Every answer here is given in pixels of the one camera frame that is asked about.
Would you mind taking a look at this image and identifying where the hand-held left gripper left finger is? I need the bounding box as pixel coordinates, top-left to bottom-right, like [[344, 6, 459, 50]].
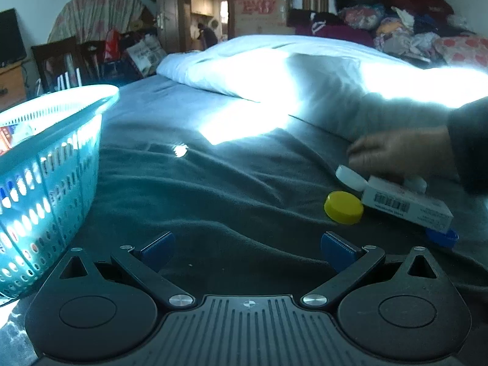
[[49, 231, 196, 309]]

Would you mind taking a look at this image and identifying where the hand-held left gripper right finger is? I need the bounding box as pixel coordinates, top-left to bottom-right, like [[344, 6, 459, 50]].
[[300, 231, 450, 309]]

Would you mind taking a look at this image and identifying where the long white box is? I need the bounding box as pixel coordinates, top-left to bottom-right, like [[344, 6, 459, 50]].
[[360, 176, 454, 234]]

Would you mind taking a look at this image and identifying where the teal plastic basket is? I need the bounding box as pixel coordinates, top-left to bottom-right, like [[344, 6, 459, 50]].
[[0, 85, 120, 300]]

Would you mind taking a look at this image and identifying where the person's right hand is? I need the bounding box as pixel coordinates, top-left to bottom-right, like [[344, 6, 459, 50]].
[[349, 127, 456, 184]]

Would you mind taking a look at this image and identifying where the yellow cap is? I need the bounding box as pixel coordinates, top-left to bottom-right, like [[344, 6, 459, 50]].
[[324, 191, 364, 225]]

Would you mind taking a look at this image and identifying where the white cap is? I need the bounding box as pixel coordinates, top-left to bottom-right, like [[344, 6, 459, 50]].
[[335, 165, 367, 192]]

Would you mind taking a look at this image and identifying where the blue cap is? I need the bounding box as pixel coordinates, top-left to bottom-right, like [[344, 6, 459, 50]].
[[425, 228, 459, 248]]

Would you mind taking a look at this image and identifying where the white duvet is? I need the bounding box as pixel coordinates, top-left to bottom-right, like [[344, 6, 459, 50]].
[[156, 34, 488, 143]]

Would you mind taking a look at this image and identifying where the white router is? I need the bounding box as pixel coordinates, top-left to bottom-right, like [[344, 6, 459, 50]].
[[57, 70, 82, 92]]

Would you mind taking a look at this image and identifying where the white printed bag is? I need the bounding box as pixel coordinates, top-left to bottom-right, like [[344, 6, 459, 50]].
[[126, 34, 167, 77]]

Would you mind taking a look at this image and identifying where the red bag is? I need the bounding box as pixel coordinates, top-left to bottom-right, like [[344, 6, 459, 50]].
[[105, 28, 123, 62]]

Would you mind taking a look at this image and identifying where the dark wooden chair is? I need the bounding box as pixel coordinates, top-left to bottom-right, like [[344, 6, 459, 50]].
[[30, 36, 96, 94]]

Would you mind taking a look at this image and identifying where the wooden dresser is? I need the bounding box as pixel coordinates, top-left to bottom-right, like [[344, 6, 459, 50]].
[[0, 61, 29, 111]]

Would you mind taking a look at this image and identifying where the maroon garment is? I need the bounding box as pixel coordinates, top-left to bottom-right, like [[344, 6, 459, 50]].
[[288, 9, 374, 46]]

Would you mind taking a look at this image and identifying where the plain cardboard box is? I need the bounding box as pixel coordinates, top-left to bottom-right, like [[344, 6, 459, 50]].
[[234, 25, 296, 39]]

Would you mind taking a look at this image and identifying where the pile of clothes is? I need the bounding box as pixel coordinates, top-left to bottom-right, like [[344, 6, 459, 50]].
[[339, 0, 488, 65]]

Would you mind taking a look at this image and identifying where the red dotted pillow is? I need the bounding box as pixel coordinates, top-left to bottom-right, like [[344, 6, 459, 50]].
[[435, 34, 488, 70]]

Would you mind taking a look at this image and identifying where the brown wooden door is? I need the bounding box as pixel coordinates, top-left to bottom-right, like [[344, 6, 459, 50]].
[[156, 0, 184, 52]]

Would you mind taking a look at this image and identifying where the red printed cardboard box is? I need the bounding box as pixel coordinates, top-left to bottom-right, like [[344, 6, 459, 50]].
[[234, 0, 291, 27]]

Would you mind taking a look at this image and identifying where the black television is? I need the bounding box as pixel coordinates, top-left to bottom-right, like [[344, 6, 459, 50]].
[[0, 8, 27, 67]]

